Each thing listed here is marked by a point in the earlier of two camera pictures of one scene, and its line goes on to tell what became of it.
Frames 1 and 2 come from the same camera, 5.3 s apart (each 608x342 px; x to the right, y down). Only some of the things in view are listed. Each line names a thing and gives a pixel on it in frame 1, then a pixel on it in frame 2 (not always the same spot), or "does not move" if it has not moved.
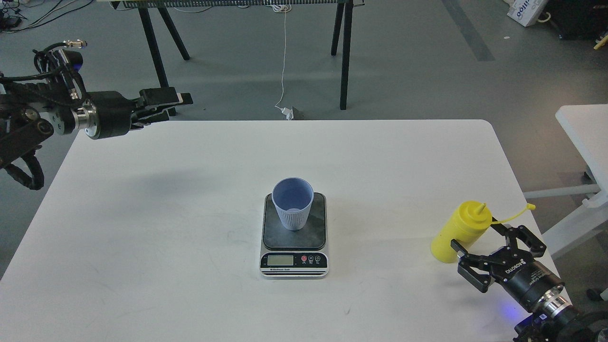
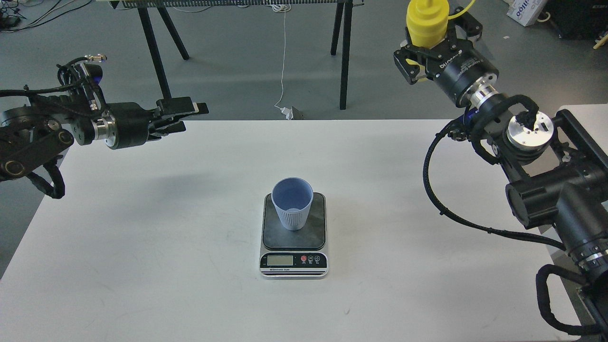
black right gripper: x=533 y=285 to x=456 y=66
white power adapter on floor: x=289 y=113 does not move
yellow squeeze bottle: x=466 y=224 to x=428 y=21
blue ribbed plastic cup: x=293 y=196 does not move
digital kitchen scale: x=286 y=254 does not move
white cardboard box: x=526 y=12 does not move
